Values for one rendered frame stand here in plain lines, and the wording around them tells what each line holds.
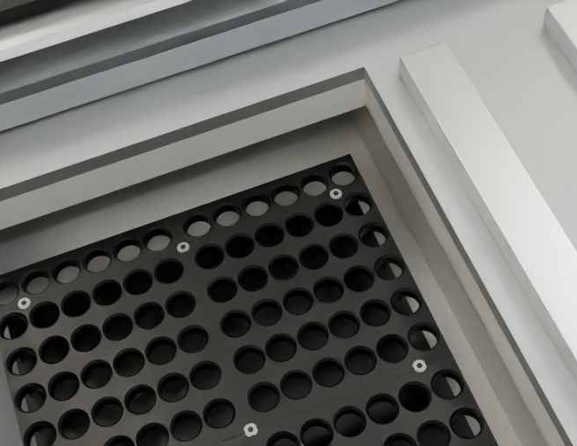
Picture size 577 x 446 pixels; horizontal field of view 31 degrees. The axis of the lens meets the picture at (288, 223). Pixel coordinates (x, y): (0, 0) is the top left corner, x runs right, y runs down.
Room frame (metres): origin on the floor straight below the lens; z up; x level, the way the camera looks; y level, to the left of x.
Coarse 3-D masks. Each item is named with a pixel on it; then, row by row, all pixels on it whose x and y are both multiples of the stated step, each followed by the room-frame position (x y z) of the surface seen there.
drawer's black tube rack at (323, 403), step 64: (192, 256) 0.24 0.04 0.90; (256, 256) 0.24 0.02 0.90; (320, 256) 0.25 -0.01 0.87; (384, 256) 0.23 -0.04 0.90; (0, 320) 0.22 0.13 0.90; (64, 320) 0.22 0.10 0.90; (128, 320) 0.22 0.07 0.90; (192, 320) 0.21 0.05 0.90; (256, 320) 0.21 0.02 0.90; (320, 320) 0.20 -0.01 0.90; (384, 320) 0.21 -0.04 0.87; (64, 384) 0.20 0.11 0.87; (128, 384) 0.18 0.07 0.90; (192, 384) 0.18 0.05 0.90; (256, 384) 0.18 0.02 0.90; (320, 384) 0.17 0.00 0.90; (384, 384) 0.17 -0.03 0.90; (448, 384) 0.18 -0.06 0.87
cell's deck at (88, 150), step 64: (448, 0) 0.33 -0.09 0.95; (512, 0) 0.32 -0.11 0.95; (256, 64) 0.31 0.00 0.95; (320, 64) 0.30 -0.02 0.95; (384, 64) 0.30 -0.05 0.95; (512, 64) 0.29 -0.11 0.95; (64, 128) 0.29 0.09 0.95; (128, 128) 0.28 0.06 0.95; (192, 128) 0.28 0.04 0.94; (256, 128) 0.29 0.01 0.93; (384, 128) 0.28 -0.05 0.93; (512, 128) 0.25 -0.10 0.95; (576, 128) 0.25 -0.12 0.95; (0, 192) 0.26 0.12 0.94; (64, 192) 0.26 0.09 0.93; (448, 192) 0.23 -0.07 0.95; (576, 192) 0.22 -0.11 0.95; (448, 256) 0.21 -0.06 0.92; (512, 320) 0.17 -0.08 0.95; (576, 384) 0.14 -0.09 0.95
